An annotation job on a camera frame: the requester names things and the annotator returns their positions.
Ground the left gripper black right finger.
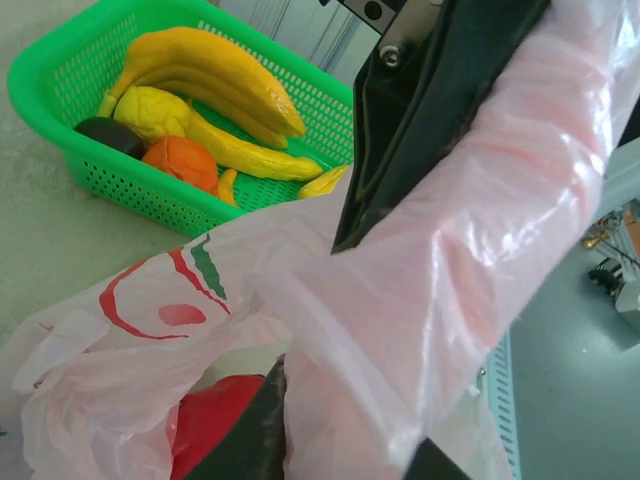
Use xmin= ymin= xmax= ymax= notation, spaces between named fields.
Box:
xmin=404 ymin=435 xmax=481 ymax=480

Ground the thin curved orange-yellow banana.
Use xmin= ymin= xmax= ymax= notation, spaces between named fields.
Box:
xmin=216 ymin=168 xmax=240 ymax=208

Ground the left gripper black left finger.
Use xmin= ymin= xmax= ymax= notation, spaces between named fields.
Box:
xmin=184 ymin=355 xmax=290 ymax=480

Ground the red green fake dragon fruit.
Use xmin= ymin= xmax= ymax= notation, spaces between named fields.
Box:
xmin=172 ymin=374 xmax=267 ymax=480

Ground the gold-coloured background object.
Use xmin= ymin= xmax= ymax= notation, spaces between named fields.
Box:
xmin=582 ymin=227 xmax=615 ymax=251

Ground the plump yellow fake fruit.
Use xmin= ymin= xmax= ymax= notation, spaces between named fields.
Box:
xmin=297 ymin=163 xmax=352 ymax=200

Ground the yellow wrinkled round fake fruit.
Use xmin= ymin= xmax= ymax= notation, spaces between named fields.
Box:
xmin=113 ymin=85 xmax=194 ymax=144

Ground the white background box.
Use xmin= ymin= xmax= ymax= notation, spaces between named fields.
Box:
xmin=614 ymin=279 xmax=640 ymax=351

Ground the black background object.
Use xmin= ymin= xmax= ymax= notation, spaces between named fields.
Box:
xmin=587 ymin=257 xmax=626 ymax=294

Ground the large fake orange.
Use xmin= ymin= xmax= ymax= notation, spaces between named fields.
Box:
xmin=141 ymin=135 xmax=220 ymax=195

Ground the yellow fake banana bunch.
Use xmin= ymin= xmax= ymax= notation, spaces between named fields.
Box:
xmin=96 ymin=27 xmax=307 ymax=150

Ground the long yellow fake banana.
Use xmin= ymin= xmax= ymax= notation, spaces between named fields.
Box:
xmin=187 ymin=107 xmax=325 ymax=182

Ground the pink printed plastic bag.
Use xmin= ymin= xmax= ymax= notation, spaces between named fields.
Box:
xmin=0 ymin=0 xmax=640 ymax=480

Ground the small black fake fruit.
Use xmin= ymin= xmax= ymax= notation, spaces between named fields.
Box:
xmin=73 ymin=117 xmax=150 ymax=160

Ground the green plastic basket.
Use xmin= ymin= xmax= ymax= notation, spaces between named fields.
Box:
xmin=7 ymin=0 xmax=356 ymax=239

